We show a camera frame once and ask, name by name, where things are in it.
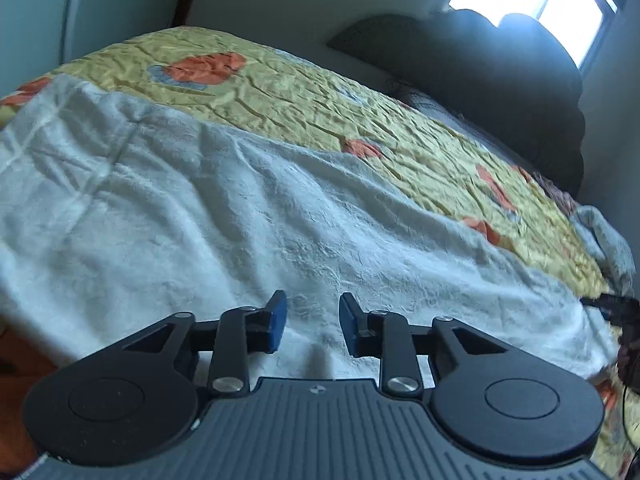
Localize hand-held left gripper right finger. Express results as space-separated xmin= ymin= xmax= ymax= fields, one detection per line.
xmin=339 ymin=292 xmax=507 ymax=402

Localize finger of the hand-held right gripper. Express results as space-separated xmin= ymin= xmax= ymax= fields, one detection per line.
xmin=580 ymin=293 xmax=640 ymax=324

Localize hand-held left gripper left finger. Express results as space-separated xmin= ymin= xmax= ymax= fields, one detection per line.
xmin=120 ymin=290 xmax=289 ymax=402

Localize white textured pants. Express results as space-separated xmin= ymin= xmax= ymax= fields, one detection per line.
xmin=0 ymin=74 xmax=621 ymax=381

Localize person's right hand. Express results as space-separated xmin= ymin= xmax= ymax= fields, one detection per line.
xmin=617 ymin=321 xmax=640 ymax=389

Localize white crumpled cloth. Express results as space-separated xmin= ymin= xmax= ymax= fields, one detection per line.
xmin=572 ymin=204 xmax=637 ymax=293

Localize brown cloth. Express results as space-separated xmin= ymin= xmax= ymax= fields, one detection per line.
xmin=529 ymin=169 xmax=583 ymax=213

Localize yellow printed blanket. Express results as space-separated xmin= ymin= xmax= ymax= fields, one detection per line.
xmin=0 ymin=25 xmax=631 ymax=480

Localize dark padded headboard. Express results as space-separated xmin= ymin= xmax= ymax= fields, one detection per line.
xmin=327 ymin=8 xmax=587 ymax=201

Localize pale green wardrobe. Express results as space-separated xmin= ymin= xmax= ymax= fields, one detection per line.
xmin=0 ymin=0 xmax=203 ymax=98

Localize thin black cable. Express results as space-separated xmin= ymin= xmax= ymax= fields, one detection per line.
xmin=619 ymin=384 xmax=640 ymax=448

